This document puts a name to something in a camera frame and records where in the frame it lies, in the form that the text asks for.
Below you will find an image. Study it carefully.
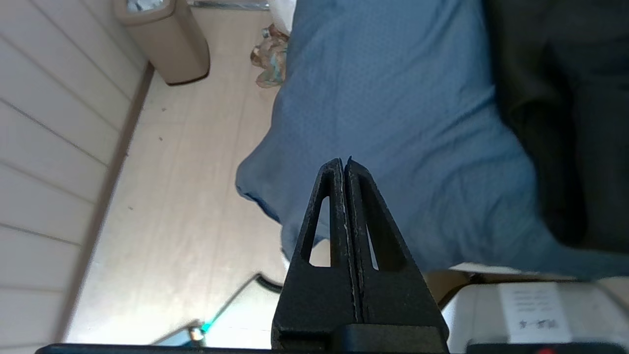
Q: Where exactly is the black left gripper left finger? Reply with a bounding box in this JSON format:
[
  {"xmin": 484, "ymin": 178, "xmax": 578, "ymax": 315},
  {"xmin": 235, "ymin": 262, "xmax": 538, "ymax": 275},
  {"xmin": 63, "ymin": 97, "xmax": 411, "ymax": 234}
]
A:
[{"xmin": 272, "ymin": 157, "xmax": 363, "ymax": 345}]

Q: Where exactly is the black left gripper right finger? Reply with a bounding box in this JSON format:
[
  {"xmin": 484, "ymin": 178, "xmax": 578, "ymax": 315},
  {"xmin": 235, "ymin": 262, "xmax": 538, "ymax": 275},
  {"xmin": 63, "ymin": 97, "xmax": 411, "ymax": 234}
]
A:
[{"xmin": 345, "ymin": 156, "xmax": 449, "ymax": 345}]

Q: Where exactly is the black zip hoodie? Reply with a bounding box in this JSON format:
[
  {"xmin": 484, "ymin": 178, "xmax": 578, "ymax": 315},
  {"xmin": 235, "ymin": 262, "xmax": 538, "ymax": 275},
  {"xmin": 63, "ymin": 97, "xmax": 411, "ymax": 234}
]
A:
[{"xmin": 483, "ymin": 0, "xmax": 629, "ymax": 255}]

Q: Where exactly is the white robot base chassis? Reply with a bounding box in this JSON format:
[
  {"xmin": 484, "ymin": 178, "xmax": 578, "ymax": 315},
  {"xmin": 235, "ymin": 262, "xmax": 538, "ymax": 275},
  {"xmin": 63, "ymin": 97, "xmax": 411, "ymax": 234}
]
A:
[{"xmin": 439, "ymin": 262, "xmax": 629, "ymax": 354}]

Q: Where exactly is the white printed label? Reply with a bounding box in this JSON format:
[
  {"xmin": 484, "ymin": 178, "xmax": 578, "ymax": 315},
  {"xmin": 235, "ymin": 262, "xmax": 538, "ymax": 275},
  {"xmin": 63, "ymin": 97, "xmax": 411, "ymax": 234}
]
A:
[{"xmin": 498, "ymin": 282, "xmax": 574, "ymax": 345}]

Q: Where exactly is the blue bed sheet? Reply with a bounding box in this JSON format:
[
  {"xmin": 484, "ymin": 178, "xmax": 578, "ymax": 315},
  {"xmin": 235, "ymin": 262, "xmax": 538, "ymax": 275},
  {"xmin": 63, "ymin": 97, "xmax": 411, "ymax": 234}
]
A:
[{"xmin": 235, "ymin": 0, "xmax": 629, "ymax": 282}]

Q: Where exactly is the brown trash bin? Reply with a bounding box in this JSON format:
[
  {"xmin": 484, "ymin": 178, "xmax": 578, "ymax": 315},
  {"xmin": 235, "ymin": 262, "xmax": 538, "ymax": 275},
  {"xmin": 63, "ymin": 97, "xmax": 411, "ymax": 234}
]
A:
[{"xmin": 112, "ymin": 0, "xmax": 211, "ymax": 87}]

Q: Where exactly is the thin metal rod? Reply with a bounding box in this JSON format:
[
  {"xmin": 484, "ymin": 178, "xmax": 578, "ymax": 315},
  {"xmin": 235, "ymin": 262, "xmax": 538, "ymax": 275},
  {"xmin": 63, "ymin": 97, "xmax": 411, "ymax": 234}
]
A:
[{"xmin": 189, "ymin": 0, "xmax": 272, "ymax": 12}]

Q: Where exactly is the white plastic bin bag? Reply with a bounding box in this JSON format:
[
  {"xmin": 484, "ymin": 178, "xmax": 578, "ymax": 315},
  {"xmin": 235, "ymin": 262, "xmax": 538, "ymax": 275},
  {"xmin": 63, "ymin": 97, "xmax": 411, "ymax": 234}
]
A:
[{"xmin": 126, "ymin": 0, "xmax": 164, "ymax": 13}]

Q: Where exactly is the black floor cable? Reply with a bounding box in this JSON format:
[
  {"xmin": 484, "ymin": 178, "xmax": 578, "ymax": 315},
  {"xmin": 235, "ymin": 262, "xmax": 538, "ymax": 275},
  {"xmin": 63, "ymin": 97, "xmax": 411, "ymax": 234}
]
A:
[{"xmin": 255, "ymin": 272, "xmax": 285, "ymax": 296}]

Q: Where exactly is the thin green cable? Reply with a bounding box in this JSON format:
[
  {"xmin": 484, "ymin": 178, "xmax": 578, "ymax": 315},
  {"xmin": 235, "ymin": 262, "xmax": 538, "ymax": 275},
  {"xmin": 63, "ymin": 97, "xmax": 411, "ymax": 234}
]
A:
[{"xmin": 200, "ymin": 274, "xmax": 262, "ymax": 335}]

